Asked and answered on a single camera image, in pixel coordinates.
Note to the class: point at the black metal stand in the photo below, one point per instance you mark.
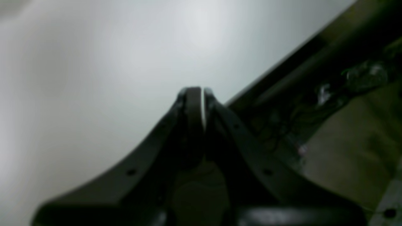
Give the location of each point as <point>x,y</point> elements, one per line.
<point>356,53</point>

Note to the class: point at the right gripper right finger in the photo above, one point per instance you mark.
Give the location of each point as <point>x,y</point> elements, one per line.
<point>263,191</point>

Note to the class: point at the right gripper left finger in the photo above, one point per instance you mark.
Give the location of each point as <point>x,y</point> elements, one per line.
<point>135,191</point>

